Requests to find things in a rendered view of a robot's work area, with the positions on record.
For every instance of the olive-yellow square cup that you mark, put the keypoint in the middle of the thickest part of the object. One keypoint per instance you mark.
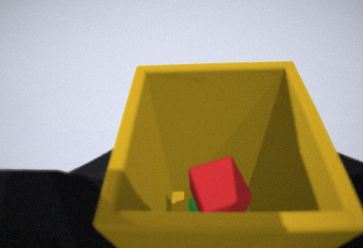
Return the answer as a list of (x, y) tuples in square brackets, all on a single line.
[(180, 116)]

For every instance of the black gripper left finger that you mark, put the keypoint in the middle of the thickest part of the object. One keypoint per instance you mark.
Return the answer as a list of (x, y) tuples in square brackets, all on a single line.
[(54, 201)]

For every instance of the green block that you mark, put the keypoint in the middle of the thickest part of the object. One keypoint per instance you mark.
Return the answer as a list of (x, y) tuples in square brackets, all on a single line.
[(192, 205)]

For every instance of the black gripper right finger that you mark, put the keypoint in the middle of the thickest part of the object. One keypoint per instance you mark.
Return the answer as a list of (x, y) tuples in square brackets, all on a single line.
[(354, 170)]

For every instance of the red cube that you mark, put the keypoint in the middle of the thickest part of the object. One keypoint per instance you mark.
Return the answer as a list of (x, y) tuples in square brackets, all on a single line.
[(219, 187)]

